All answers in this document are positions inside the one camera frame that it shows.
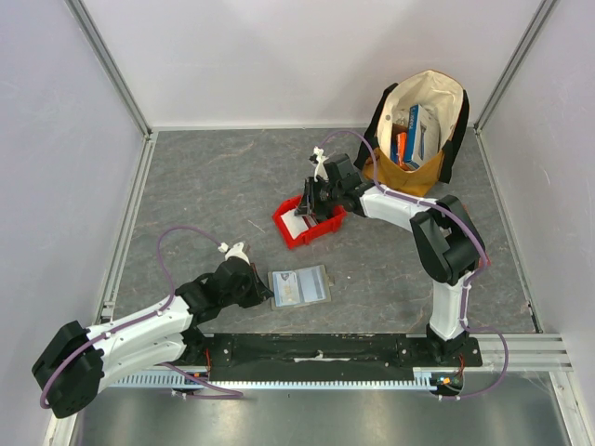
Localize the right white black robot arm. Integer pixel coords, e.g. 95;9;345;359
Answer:
294;148;485;366

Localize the blue box in bag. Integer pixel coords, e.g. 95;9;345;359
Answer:
404;104;429;170

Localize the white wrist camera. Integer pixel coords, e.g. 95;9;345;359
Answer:
309;146;328;182
218;242;250;264

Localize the orange box in bag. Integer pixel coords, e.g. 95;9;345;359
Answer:
390;132;407;167

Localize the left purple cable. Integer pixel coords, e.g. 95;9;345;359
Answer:
38;225;233;409

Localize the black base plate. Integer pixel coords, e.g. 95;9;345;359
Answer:
175;334;483;380

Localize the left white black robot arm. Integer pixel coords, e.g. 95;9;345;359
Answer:
32;256;273;419

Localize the blue slotted cable duct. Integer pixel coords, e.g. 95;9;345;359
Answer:
111;369;454;391

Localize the grey card holder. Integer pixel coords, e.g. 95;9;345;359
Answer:
268;265;332;310

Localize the red plastic bin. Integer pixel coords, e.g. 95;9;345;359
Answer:
272;196;347;250

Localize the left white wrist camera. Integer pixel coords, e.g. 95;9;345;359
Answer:
218;242;250;264

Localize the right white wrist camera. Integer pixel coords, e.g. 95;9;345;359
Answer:
309;146;328;182

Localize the yellow canvas tote bag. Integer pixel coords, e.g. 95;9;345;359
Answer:
354;70;469;197

